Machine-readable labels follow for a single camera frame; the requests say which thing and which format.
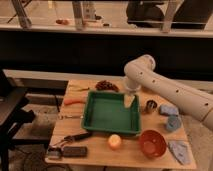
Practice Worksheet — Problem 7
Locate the orange carrot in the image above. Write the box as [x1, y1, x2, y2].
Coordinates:
[63, 99, 86, 106]

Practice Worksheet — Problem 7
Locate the blue cloth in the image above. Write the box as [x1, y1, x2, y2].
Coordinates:
[168, 140, 190, 165]

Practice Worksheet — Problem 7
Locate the blue cylindrical cup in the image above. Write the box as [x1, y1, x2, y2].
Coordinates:
[166, 116, 181, 132]

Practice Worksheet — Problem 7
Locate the small metal grater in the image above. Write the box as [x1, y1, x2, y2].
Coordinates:
[47, 148, 62, 160]

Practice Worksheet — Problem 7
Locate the yellow apple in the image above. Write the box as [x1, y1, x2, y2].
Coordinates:
[108, 134, 122, 150]

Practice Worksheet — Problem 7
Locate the metal spoon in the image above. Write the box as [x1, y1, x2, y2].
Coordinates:
[58, 115, 83, 120]

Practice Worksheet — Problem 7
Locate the red-orange bowl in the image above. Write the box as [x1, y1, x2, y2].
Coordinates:
[139, 130, 167, 158]

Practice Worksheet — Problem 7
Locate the green plastic tray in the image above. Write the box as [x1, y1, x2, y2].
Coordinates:
[81, 91, 141, 135]

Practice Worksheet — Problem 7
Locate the dark red grape bunch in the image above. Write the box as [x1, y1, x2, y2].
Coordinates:
[95, 80, 119, 92]

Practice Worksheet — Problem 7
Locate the black chair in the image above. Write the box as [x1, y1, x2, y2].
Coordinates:
[0, 69, 35, 171]

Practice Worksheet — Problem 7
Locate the green chili pepper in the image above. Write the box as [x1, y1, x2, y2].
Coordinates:
[69, 86, 90, 92]

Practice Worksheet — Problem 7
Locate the small metal cup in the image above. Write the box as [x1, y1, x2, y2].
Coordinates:
[145, 100, 157, 113]

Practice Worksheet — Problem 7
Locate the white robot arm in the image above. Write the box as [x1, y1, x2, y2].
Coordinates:
[124, 55, 213, 131]

